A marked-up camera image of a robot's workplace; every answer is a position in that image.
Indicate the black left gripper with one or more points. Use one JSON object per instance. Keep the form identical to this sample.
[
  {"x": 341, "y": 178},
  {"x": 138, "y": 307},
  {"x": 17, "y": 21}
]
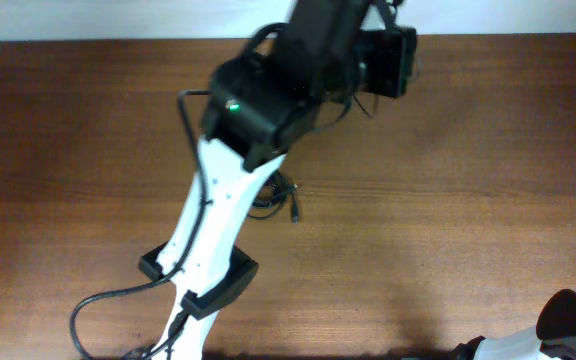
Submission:
[{"x": 397, "y": 57}]

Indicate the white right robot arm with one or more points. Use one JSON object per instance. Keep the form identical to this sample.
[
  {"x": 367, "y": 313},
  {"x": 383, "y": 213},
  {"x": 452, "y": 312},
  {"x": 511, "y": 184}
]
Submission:
[{"x": 554, "y": 334}]

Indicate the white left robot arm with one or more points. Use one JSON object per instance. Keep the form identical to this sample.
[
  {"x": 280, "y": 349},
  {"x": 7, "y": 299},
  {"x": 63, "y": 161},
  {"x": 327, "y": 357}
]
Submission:
[{"x": 201, "y": 259}]

